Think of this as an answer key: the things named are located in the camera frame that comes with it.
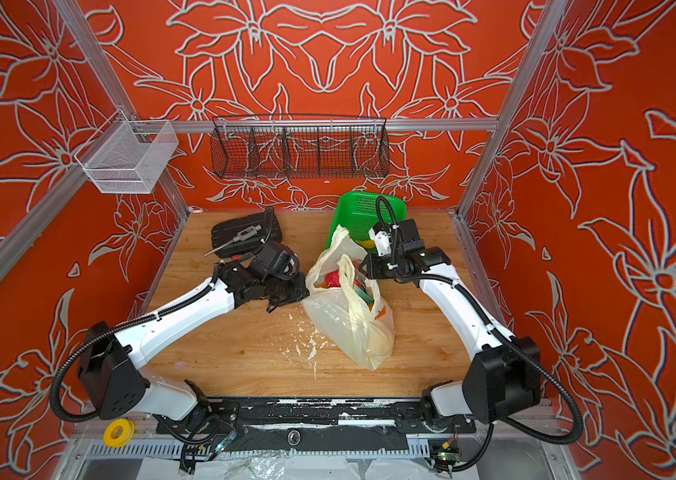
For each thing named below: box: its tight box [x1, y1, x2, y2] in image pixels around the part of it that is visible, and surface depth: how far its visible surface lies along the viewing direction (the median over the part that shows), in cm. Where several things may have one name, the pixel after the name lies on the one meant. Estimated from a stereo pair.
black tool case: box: [211, 206, 282, 258], surface depth 106 cm
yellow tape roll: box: [103, 418, 135, 448], surface depth 72 cm
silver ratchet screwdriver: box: [204, 224, 262, 257], surface depth 105 cm
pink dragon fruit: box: [325, 269, 341, 288], surface depth 89 cm
